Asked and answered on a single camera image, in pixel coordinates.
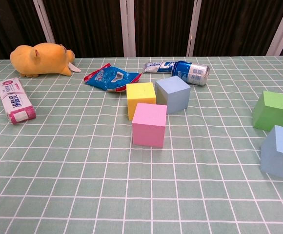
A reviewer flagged yellow foam cube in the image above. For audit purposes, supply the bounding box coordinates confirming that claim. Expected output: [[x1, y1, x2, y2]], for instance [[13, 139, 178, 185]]
[[126, 82, 157, 121]]

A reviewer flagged blue foam cube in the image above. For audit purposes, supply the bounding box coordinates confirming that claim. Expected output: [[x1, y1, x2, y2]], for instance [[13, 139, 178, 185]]
[[260, 125, 283, 183], [155, 75, 191, 115]]

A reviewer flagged green foam cube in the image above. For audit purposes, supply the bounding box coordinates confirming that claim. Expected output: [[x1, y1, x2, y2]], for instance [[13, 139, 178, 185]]
[[252, 90, 283, 132]]

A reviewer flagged pink foam cube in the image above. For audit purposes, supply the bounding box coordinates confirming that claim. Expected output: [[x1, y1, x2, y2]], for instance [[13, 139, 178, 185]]
[[131, 102, 167, 148]]

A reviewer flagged blue snack bag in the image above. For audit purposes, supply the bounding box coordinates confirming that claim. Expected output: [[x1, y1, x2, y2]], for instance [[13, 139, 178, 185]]
[[83, 63, 142, 93]]

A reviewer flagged blue white sachet wrapper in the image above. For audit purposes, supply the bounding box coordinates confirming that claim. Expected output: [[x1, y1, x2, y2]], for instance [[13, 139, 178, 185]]
[[144, 61, 177, 74]]

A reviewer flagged blue white drink can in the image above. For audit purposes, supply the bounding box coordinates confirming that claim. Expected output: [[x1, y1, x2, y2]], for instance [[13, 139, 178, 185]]
[[171, 60, 210, 87]]

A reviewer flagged green checked tablecloth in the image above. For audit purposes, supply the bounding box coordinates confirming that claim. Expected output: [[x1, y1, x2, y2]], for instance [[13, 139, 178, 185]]
[[0, 55, 283, 234]]

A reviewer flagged dark brown curtain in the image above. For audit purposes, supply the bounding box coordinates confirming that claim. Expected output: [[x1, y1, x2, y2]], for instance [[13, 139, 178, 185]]
[[0, 0, 283, 60]]

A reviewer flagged yellow capybara plush toy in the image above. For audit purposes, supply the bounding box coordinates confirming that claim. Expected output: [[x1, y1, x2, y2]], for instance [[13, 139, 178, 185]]
[[9, 42, 81, 78]]

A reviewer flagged pink white toothpaste box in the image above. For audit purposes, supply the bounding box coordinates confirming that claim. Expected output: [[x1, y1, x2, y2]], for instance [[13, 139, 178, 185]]
[[0, 77, 37, 125]]

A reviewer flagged white frame post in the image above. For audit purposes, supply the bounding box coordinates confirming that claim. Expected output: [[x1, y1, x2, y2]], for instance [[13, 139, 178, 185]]
[[186, 0, 202, 57], [265, 0, 283, 56], [119, 0, 136, 58], [32, 0, 57, 43]]

